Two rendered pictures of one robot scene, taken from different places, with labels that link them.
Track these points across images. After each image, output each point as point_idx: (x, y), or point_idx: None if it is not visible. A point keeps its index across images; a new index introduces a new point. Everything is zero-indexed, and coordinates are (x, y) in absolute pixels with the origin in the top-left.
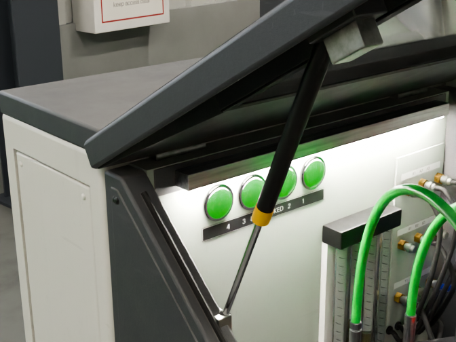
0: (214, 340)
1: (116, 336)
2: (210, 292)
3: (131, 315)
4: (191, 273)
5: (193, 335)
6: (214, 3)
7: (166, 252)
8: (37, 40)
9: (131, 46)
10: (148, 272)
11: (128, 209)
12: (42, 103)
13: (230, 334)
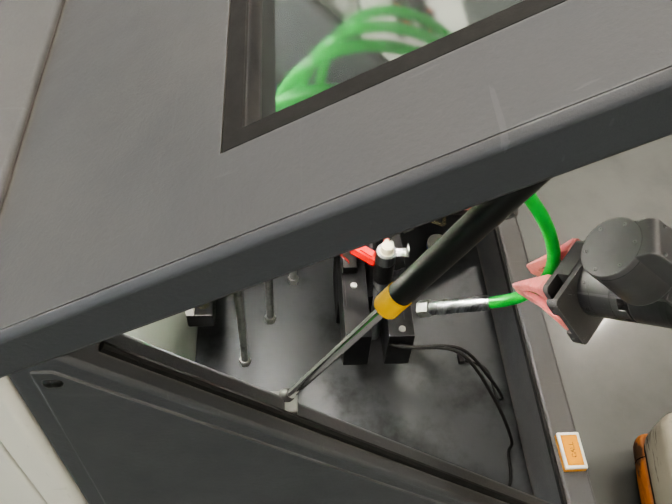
0: (308, 435)
1: (86, 490)
2: (258, 387)
3: (124, 468)
4: (231, 388)
5: (277, 448)
6: None
7: (193, 394)
8: None
9: None
10: (165, 427)
11: (92, 383)
12: None
13: (308, 411)
